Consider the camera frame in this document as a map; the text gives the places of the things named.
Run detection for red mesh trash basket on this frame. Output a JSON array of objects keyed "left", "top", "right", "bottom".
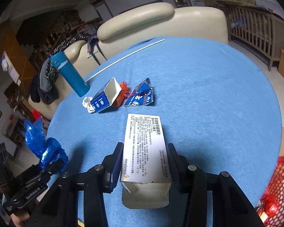
[{"left": 257, "top": 156, "right": 284, "bottom": 226}]

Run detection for wooden crib railing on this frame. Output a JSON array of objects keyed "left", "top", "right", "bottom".
[{"left": 217, "top": 0, "right": 277, "bottom": 71}]

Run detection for blue plastic bag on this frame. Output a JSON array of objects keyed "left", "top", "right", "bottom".
[{"left": 24, "top": 118, "right": 68, "bottom": 173}]

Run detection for dark clothes on sofa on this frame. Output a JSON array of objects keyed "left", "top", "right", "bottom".
[{"left": 29, "top": 58, "right": 59, "bottom": 105}]

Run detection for orange red plastic wrapper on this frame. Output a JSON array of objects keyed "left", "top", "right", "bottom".
[{"left": 112, "top": 82, "right": 131, "bottom": 108}]

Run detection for cream leather sofa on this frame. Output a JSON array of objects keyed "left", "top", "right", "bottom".
[{"left": 28, "top": 2, "right": 229, "bottom": 120}]

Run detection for blue white milk carton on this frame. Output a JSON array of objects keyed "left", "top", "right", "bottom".
[{"left": 90, "top": 77, "right": 122, "bottom": 112}]

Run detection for white medicine box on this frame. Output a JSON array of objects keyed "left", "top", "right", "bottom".
[{"left": 120, "top": 114, "right": 172, "bottom": 209}]

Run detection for blue thermos bottle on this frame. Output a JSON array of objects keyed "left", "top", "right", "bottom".
[{"left": 50, "top": 52, "right": 89, "bottom": 97}]

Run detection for blue foil snack bag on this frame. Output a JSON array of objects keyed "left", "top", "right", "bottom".
[{"left": 124, "top": 78, "right": 154, "bottom": 107}]

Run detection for white tissue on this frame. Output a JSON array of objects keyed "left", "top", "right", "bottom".
[{"left": 82, "top": 97, "right": 95, "bottom": 113}]

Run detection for left hand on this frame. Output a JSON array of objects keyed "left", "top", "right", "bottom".
[{"left": 11, "top": 211, "right": 30, "bottom": 227}]

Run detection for white thin stick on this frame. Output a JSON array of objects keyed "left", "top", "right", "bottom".
[{"left": 85, "top": 39, "right": 165, "bottom": 84}]

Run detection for blue round tablecloth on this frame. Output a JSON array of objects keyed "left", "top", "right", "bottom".
[{"left": 47, "top": 37, "right": 282, "bottom": 205}]

